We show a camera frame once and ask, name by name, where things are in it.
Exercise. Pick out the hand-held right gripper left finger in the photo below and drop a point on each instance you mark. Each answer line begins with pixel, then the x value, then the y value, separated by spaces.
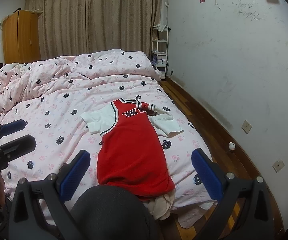
pixel 75 173

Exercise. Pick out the small white figurine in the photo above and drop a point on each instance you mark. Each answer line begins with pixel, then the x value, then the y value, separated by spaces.
pixel 231 146

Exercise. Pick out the white shelf rack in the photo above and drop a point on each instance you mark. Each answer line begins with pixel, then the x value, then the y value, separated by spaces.
pixel 168 45

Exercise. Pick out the person's dark knit clothing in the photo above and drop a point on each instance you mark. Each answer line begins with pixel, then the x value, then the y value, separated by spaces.
pixel 109 212

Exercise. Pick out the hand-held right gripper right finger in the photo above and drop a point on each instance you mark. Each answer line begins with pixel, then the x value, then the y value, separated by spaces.
pixel 206 177

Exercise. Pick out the wooden wardrobe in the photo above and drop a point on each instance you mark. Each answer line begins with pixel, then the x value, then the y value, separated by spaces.
pixel 19 37

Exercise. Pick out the beige garment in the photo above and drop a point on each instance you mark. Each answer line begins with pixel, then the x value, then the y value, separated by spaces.
pixel 159 206

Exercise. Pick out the pink cat print quilt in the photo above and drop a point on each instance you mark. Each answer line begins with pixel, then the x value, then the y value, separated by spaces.
pixel 59 105

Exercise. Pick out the brown patterned curtain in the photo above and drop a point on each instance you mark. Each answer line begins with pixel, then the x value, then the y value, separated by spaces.
pixel 96 17

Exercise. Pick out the red and white jersey shirt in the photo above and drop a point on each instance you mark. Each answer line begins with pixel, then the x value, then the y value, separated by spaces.
pixel 131 150

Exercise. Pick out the small white boxes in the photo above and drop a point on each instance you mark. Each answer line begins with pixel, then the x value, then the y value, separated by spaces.
pixel 160 60

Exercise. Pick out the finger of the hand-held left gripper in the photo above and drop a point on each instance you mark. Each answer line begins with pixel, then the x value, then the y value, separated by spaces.
pixel 13 127
pixel 19 146

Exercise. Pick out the white wall socket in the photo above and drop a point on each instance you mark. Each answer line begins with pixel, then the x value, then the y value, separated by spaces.
pixel 246 126
pixel 278 165

